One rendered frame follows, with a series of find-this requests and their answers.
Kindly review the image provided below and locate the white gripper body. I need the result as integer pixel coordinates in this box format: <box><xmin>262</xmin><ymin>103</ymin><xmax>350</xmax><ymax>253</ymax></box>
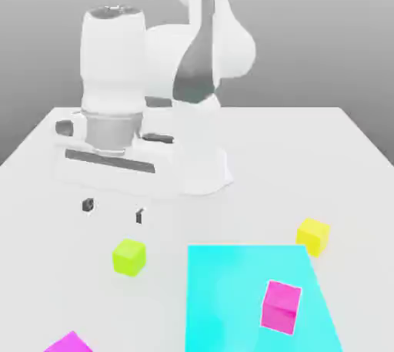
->
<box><xmin>53</xmin><ymin>138</ymin><xmax>181</xmax><ymax>198</ymax></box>

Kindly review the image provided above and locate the small lime cube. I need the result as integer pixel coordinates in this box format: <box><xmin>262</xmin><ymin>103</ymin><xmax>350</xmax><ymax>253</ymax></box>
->
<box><xmin>112</xmin><ymin>238</ymin><xmax>147</xmax><ymax>278</ymax></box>

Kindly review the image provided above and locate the small magenta cube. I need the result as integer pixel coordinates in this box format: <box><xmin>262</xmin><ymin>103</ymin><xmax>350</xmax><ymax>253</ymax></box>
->
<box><xmin>42</xmin><ymin>330</ymin><xmax>94</xmax><ymax>352</ymax></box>

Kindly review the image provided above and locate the small pink cube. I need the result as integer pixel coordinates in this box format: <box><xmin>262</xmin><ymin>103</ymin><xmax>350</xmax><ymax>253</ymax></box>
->
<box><xmin>260</xmin><ymin>280</ymin><xmax>302</xmax><ymax>336</ymax></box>

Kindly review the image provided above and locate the small yellow cube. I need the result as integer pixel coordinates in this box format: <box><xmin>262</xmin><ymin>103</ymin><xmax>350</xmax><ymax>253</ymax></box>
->
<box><xmin>295</xmin><ymin>217</ymin><xmax>331</xmax><ymax>258</ymax></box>

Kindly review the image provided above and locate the large cyan box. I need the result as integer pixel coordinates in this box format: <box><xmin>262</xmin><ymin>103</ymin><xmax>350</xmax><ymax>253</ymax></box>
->
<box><xmin>185</xmin><ymin>244</ymin><xmax>345</xmax><ymax>352</ymax></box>

